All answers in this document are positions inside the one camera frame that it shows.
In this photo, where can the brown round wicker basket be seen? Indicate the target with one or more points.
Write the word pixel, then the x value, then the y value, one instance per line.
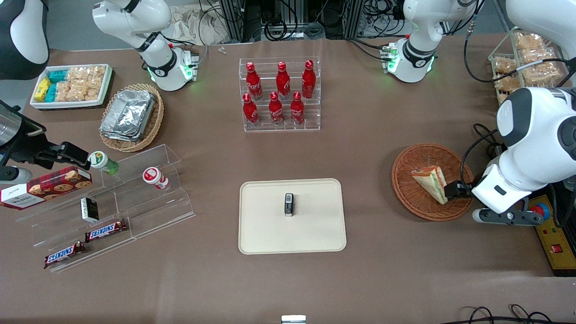
pixel 418 157

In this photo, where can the Snickers chocolate bar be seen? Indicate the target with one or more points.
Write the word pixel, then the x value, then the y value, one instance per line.
pixel 105 231
pixel 64 255

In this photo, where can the clear bag of crackers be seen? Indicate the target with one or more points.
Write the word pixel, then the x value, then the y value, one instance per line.
pixel 542 74
pixel 85 72
pixel 93 89
pixel 505 65
pixel 508 83
pixel 535 55
pixel 63 91
pixel 77 91
pixel 528 41

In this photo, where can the steel tray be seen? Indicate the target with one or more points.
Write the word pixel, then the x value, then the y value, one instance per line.
pixel 572 183

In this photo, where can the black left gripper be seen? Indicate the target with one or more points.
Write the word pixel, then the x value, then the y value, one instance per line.
pixel 461 188

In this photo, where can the red tartan cookie box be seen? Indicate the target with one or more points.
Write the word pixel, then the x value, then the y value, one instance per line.
pixel 54 185

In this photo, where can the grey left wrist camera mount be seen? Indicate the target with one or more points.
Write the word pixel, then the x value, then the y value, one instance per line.
pixel 508 218

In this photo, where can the small black carton with barcode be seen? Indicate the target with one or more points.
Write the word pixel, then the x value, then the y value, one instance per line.
pixel 289 204

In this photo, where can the beige plastic tray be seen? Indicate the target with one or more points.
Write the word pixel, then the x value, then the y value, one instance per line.
pixel 270 234

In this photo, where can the yellow emergency stop box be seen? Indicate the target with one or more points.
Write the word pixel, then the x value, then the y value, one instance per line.
pixel 560 252

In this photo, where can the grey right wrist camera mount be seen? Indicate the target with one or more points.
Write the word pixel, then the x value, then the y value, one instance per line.
pixel 13 175

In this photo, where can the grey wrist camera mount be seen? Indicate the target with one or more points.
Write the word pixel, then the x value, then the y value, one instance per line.
pixel 13 175
pixel 508 218

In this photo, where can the teal snack packet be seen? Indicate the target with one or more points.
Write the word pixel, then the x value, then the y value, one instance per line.
pixel 57 75
pixel 51 93

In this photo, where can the green capped small bottle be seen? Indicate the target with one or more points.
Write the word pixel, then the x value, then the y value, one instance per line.
pixel 101 161

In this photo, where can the clear acrylic stepped shelf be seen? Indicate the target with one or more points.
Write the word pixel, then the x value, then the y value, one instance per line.
pixel 153 211

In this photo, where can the small silver white object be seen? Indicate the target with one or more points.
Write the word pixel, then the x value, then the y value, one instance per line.
pixel 293 319

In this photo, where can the clear acrylic bottle rack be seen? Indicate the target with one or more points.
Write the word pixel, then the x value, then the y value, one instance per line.
pixel 312 117

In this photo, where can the light oval wicker basket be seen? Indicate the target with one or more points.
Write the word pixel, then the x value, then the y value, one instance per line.
pixel 155 121

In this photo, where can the red cola bottle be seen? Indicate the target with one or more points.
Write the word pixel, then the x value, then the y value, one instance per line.
pixel 297 111
pixel 250 112
pixel 254 83
pixel 276 111
pixel 308 81
pixel 282 83

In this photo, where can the aluminium foil container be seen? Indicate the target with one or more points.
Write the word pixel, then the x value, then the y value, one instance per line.
pixel 118 137
pixel 130 110

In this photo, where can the white rectangular snack tray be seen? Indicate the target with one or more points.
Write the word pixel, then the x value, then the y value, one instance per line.
pixel 108 85

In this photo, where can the red capped small bottle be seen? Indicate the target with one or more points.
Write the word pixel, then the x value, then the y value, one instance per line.
pixel 154 176

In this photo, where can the small black white box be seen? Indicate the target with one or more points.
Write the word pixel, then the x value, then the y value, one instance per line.
pixel 89 209

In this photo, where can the yellow snack packet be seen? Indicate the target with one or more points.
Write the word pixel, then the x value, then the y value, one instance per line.
pixel 42 90

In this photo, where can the crumpled beige cloth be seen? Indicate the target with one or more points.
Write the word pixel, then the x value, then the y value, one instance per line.
pixel 189 27

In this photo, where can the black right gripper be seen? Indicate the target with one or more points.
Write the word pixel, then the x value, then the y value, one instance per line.
pixel 24 146

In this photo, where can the silver metal cylinder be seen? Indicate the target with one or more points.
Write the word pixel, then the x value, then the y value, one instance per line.
pixel 9 128

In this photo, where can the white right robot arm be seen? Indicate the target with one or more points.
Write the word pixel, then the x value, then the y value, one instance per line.
pixel 157 63

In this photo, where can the plastic triangle sandwich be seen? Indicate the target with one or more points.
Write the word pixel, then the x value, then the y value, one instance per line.
pixel 429 180

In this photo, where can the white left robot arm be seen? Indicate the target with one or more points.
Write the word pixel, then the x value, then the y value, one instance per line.
pixel 535 130

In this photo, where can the black aluminium frame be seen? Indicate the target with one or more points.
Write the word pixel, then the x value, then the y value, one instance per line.
pixel 234 18

